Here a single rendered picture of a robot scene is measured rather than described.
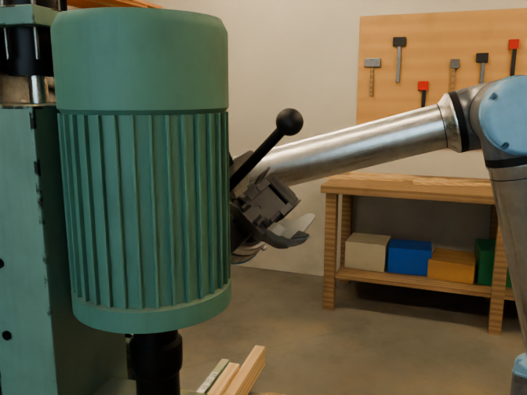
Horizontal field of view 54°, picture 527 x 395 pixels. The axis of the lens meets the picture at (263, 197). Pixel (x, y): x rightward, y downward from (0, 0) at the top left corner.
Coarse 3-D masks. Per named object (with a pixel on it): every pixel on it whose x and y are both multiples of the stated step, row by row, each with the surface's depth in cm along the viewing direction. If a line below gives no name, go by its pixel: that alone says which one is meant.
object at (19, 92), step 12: (0, 36) 56; (0, 48) 56; (0, 60) 57; (0, 72) 57; (0, 84) 57; (12, 84) 58; (24, 84) 60; (48, 84) 64; (0, 96) 57; (12, 96) 58; (24, 96) 60; (0, 384) 59
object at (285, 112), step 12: (288, 108) 64; (276, 120) 64; (288, 120) 63; (300, 120) 64; (276, 132) 65; (288, 132) 64; (264, 144) 66; (252, 156) 66; (264, 156) 66; (240, 168) 67; (252, 168) 67; (240, 180) 68
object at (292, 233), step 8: (304, 216) 72; (312, 216) 71; (272, 224) 72; (280, 224) 73; (288, 224) 72; (296, 224) 71; (304, 224) 70; (272, 232) 71; (280, 232) 70; (288, 232) 69; (296, 232) 67; (304, 232) 69; (272, 240) 73; (280, 240) 71; (288, 240) 68; (296, 240) 66; (304, 240) 66
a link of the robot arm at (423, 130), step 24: (456, 96) 93; (384, 120) 98; (408, 120) 96; (432, 120) 94; (456, 120) 91; (288, 144) 103; (312, 144) 100; (336, 144) 98; (360, 144) 97; (384, 144) 96; (408, 144) 96; (432, 144) 95; (456, 144) 94; (480, 144) 93; (264, 168) 102; (288, 168) 101; (312, 168) 100; (336, 168) 100; (360, 168) 101
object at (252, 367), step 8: (256, 352) 99; (264, 352) 102; (248, 360) 97; (256, 360) 97; (264, 360) 102; (240, 368) 94; (248, 368) 94; (256, 368) 97; (240, 376) 91; (248, 376) 92; (256, 376) 97; (232, 384) 89; (240, 384) 89; (248, 384) 92; (224, 392) 86; (232, 392) 86; (240, 392) 88; (248, 392) 93
